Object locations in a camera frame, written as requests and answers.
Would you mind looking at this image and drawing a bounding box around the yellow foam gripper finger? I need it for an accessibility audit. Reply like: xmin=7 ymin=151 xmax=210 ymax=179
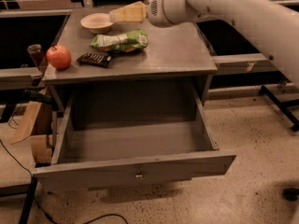
xmin=109 ymin=1 xmax=147 ymax=23

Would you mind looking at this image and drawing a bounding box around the brown glass cup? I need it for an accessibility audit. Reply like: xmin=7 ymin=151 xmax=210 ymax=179
xmin=27 ymin=44 xmax=45 ymax=68

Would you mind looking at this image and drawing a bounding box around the black stand leg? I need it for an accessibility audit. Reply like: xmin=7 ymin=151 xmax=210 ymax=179
xmin=18 ymin=177 xmax=37 ymax=224

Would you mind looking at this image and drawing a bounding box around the grey cabinet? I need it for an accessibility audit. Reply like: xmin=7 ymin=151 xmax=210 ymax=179
xmin=41 ymin=4 xmax=219 ymax=114

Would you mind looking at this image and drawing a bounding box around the black chair base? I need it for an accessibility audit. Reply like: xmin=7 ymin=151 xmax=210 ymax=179
xmin=259 ymin=86 xmax=299 ymax=132

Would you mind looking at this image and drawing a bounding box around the beige bowl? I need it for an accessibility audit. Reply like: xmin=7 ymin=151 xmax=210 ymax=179
xmin=80 ymin=13 xmax=113 ymax=34

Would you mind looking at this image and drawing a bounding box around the cardboard box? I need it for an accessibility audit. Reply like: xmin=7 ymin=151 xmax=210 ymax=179
xmin=10 ymin=101 xmax=53 ymax=164

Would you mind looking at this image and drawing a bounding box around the red apple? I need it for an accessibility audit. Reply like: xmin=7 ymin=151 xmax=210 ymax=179
xmin=46 ymin=45 xmax=72 ymax=70

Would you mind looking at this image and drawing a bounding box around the green rice chip bag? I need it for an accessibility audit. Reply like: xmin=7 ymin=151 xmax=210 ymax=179
xmin=91 ymin=29 xmax=149 ymax=52

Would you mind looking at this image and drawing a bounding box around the green bottle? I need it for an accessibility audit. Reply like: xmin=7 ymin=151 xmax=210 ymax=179
xmin=23 ymin=90 xmax=52 ymax=105

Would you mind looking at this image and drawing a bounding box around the black floor cable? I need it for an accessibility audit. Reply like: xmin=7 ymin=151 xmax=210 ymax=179
xmin=0 ymin=138 xmax=129 ymax=224

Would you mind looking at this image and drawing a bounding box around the grey left bench rail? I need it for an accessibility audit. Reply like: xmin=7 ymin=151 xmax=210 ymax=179
xmin=0 ymin=9 xmax=71 ymax=90

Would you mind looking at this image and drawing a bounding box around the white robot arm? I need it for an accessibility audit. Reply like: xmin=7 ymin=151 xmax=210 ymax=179
xmin=109 ymin=0 xmax=299 ymax=86

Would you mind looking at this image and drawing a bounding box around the dark chocolate bar wrapper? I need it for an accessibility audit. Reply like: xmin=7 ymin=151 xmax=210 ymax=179
xmin=77 ymin=53 xmax=112 ymax=68

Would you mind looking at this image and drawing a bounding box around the grey open top drawer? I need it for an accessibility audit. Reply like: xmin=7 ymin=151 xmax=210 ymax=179
xmin=34 ymin=82 xmax=235 ymax=190

